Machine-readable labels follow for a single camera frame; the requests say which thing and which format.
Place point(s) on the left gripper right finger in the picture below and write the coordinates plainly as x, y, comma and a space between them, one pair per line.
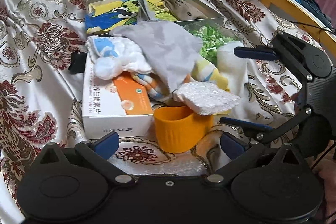
242, 156

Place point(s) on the white orange medicine box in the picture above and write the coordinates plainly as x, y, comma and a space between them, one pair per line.
121, 105

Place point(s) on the grey cloth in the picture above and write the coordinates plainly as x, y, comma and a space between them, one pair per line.
169, 49

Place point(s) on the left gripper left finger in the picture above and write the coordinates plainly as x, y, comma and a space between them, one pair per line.
98, 153

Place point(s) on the white sponge pad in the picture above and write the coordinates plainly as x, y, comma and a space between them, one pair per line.
205, 98

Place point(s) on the white blue baby cloth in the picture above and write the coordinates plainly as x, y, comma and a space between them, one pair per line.
112, 56

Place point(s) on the metal tray with cartoon picture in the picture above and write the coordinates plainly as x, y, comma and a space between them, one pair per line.
104, 15

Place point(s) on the orange silicone cup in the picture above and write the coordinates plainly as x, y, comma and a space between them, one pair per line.
179, 129

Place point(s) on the green candy bag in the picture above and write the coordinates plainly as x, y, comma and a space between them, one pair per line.
213, 37

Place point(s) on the white towel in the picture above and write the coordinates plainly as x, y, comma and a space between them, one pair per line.
232, 67

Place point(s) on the black small object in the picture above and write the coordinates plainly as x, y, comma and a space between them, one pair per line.
78, 61

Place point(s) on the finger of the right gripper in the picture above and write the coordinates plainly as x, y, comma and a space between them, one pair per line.
264, 133
275, 53

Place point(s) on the beige drawstring pouch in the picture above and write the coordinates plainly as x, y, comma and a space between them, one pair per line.
183, 10

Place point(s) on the yellow striped sock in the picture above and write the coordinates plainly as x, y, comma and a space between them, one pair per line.
203, 71

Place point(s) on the blue jeans pile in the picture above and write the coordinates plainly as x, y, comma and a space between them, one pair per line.
309, 1

